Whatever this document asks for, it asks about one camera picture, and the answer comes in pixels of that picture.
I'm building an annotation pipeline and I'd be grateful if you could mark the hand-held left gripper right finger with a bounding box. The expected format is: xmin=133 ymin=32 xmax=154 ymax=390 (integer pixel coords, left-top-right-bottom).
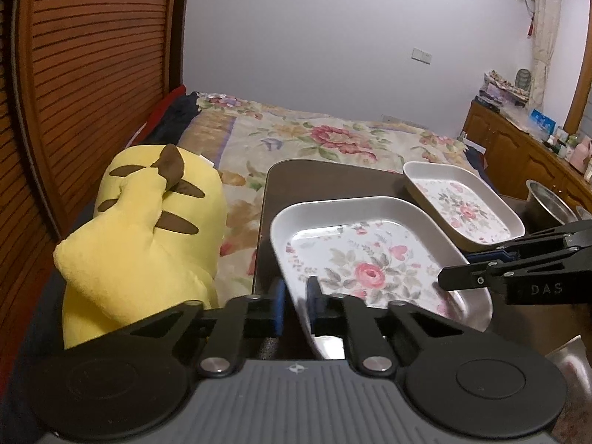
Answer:
xmin=306 ymin=276 xmax=468 ymax=375

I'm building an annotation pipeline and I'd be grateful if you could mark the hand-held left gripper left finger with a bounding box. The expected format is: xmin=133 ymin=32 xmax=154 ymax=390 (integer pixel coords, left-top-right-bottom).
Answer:
xmin=118 ymin=279 xmax=286 ymax=377

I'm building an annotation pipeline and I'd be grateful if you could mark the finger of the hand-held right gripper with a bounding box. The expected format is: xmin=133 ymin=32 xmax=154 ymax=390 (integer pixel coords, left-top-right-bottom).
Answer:
xmin=437 ymin=245 xmax=592 ymax=306
xmin=466 ymin=220 xmax=592 ymax=265

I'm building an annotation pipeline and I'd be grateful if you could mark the small white floral plate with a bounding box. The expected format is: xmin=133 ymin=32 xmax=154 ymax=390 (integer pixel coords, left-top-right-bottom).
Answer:
xmin=402 ymin=161 xmax=527 ymax=247

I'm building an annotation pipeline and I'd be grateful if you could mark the large white floral plate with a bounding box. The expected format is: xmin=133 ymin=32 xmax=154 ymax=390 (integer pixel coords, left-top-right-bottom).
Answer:
xmin=270 ymin=196 xmax=493 ymax=359

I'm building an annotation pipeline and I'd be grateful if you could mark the dark blue sheet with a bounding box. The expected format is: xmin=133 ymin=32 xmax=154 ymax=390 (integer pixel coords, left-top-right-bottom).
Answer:
xmin=462 ymin=145 xmax=486 ymax=172

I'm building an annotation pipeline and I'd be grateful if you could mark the wooden cabinet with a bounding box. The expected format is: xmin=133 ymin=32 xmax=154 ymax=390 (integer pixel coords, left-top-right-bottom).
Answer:
xmin=462 ymin=99 xmax=592 ymax=213

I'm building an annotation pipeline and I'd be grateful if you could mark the pink bottle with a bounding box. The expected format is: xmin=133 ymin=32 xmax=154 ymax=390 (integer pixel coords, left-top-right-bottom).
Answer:
xmin=570 ymin=139 xmax=592 ymax=176

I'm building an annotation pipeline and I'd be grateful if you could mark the blue box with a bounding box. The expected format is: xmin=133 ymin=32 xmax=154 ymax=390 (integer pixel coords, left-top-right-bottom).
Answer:
xmin=529 ymin=110 xmax=556 ymax=139

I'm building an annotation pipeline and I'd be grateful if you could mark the yellow plush toy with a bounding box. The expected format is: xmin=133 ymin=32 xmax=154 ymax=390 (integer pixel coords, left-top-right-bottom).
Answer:
xmin=53 ymin=144 xmax=227 ymax=350

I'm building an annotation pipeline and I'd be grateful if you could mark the floral blanket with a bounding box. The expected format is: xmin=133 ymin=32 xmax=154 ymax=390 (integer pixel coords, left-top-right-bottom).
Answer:
xmin=178 ymin=95 xmax=477 ymax=294

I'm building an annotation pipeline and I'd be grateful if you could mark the stack of floral fabric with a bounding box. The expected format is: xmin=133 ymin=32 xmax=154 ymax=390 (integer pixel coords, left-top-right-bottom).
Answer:
xmin=483 ymin=70 xmax=530 ymax=102

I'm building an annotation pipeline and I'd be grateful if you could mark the red and dark bedding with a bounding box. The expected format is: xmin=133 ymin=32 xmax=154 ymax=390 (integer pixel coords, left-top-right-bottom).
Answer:
xmin=139 ymin=84 xmax=202 ymax=149

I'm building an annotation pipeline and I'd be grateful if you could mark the cream curtain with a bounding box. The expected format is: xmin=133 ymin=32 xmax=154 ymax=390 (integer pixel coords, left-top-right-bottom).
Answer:
xmin=527 ymin=0 xmax=562 ymax=107

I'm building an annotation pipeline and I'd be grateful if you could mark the wooden louvered wardrobe door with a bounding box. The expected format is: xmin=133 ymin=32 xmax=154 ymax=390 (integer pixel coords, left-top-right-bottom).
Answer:
xmin=0 ymin=0 xmax=190 ymax=366

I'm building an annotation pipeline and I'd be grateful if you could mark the wooden window frame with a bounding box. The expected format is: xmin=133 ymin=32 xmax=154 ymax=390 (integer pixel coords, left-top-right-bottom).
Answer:
xmin=564 ymin=32 xmax=592 ymax=135

